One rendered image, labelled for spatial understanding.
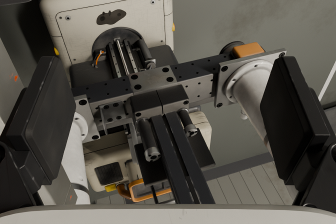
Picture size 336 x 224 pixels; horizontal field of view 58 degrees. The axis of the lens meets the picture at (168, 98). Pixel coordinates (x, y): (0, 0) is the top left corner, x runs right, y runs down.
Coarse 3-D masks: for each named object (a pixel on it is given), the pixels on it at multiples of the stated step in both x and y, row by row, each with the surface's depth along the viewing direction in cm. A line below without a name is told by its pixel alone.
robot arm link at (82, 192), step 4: (72, 184) 50; (76, 184) 51; (80, 184) 51; (76, 188) 50; (80, 188) 51; (84, 188) 52; (76, 192) 50; (80, 192) 50; (84, 192) 51; (88, 192) 53; (80, 196) 50; (84, 196) 51; (88, 196) 52; (80, 200) 49; (84, 200) 50; (88, 200) 51
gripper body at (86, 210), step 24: (0, 216) 7; (24, 216) 7; (48, 216) 7; (72, 216) 7; (96, 216) 7; (120, 216) 7; (144, 216) 7; (168, 216) 7; (192, 216) 7; (216, 216) 7; (240, 216) 7; (264, 216) 7; (288, 216) 7; (312, 216) 7
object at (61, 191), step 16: (0, 48) 22; (0, 64) 22; (0, 80) 22; (16, 80) 24; (0, 96) 22; (16, 96) 24; (0, 112) 22; (0, 128) 23; (64, 176) 35; (48, 192) 31; (64, 192) 35
